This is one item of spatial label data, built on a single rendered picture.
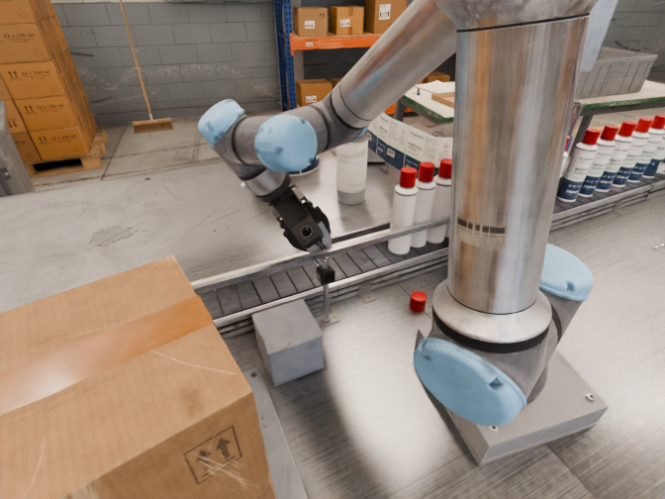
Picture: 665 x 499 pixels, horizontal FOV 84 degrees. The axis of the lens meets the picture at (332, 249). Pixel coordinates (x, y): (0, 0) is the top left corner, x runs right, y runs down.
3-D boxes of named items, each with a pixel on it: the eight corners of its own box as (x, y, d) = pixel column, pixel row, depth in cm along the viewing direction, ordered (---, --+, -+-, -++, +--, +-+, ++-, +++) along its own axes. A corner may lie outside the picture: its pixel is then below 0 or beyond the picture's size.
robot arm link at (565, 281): (568, 325, 55) (615, 253, 47) (535, 382, 48) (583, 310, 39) (492, 284, 62) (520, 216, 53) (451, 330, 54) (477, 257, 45)
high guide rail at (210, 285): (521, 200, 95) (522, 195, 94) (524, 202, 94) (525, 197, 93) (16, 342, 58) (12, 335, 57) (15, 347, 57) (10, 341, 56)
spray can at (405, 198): (402, 242, 92) (413, 162, 80) (414, 252, 88) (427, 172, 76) (383, 246, 91) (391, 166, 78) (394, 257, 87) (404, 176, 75)
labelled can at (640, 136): (612, 179, 120) (642, 115, 108) (627, 186, 116) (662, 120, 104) (601, 183, 118) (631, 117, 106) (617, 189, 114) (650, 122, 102)
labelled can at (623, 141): (596, 184, 117) (626, 118, 105) (612, 191, 114) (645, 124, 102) (585, 187, 116) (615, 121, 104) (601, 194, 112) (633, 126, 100)
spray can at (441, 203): (438, 232, 95) (454, 155, 83) (447, 244, 91) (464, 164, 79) (420, 234, 95) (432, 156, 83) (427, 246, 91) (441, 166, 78)
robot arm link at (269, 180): (280, 158, 62) (241, 189, 62) (295, 178, 65) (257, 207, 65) (266, 144, 67) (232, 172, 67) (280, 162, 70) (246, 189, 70)
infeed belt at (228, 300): (617, 184, 126) (622, 173, 124) (642, 194, 120) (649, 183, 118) (53, 351, 70) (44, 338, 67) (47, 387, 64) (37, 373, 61)
